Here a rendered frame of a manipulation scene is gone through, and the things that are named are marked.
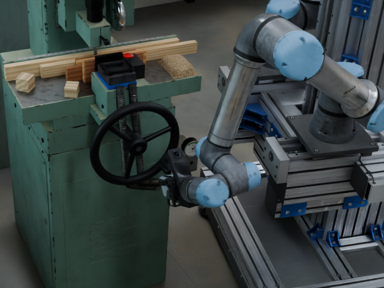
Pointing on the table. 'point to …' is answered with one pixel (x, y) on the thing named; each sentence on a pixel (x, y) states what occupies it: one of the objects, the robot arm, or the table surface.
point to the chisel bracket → (92, 30)
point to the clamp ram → (107, 58)
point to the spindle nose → (95, 10)
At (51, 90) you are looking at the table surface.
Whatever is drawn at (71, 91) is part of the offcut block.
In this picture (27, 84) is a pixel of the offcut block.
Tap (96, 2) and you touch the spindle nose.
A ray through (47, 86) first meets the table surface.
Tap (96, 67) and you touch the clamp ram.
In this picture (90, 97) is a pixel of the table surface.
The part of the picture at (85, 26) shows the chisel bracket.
